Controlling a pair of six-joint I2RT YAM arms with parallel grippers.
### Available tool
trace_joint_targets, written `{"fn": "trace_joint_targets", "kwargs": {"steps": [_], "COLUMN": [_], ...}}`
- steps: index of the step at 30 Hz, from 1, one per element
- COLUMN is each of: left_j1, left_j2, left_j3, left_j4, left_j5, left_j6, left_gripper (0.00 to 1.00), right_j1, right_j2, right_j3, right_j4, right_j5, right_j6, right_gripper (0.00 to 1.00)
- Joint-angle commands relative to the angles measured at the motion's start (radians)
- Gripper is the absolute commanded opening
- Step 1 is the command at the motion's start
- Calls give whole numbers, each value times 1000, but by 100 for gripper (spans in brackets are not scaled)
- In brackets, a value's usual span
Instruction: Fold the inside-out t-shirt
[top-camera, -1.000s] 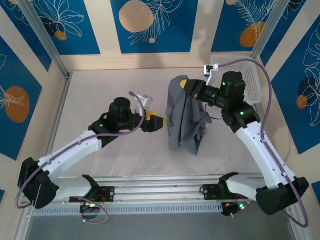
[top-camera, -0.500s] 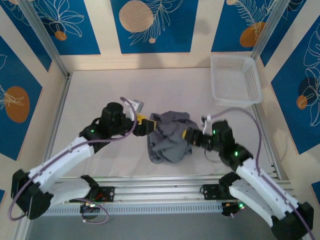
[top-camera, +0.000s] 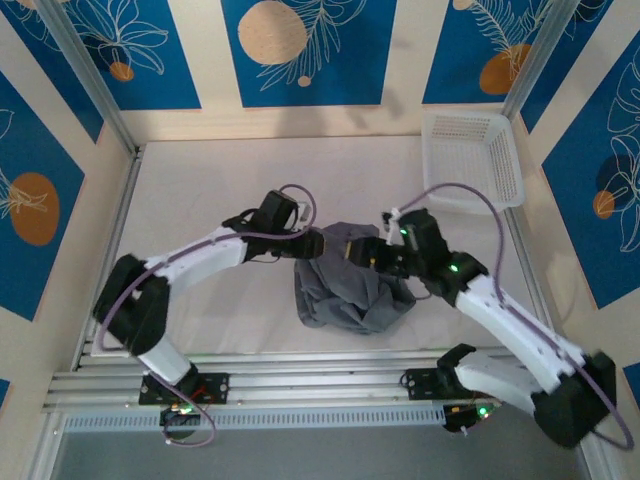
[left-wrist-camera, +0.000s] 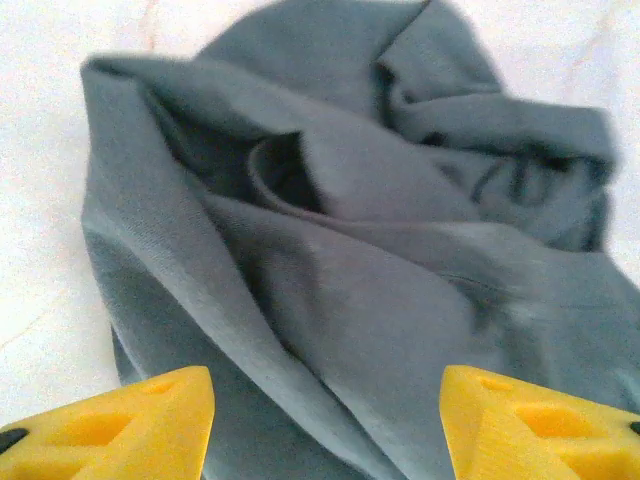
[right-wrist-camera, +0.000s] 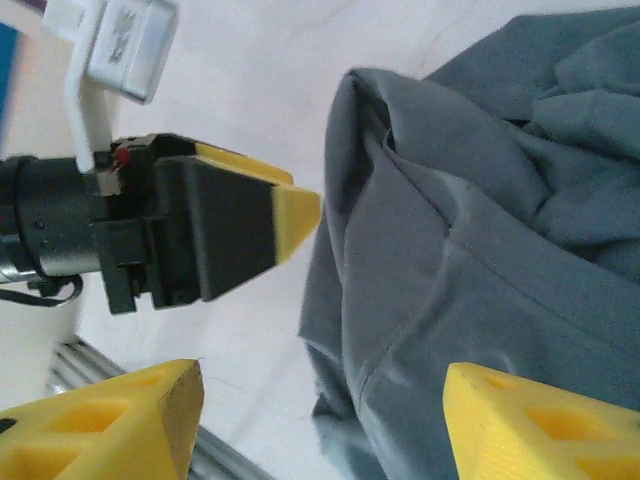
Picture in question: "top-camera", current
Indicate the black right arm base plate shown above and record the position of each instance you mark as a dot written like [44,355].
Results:
[417,382]

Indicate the white perforated plastic basket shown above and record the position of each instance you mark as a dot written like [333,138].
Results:
[470,150]

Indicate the grey t-shirt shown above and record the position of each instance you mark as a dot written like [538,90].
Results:
[345,295]

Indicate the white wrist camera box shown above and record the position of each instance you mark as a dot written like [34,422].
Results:
[395,215]
[304,212]

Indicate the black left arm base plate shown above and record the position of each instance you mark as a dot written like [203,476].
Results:
[217,387]

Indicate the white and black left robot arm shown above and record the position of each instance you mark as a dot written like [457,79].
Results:
[200,260]

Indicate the aluminium mounting rail frame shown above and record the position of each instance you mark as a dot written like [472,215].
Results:
[320,380]

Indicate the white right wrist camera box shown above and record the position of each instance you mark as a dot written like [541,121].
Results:
[395,215]

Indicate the blue floral wall panel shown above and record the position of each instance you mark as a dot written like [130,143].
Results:
[350,60]
[450,50]
[165,75]
[30,140]
[565,65]
[60,85]
[575,225]

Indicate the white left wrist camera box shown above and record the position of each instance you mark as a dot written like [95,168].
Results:
[304,212]

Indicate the aluminium corner post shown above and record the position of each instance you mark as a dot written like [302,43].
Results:
[92,75]
[546,50]

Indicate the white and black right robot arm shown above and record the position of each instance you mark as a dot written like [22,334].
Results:
[520,330]

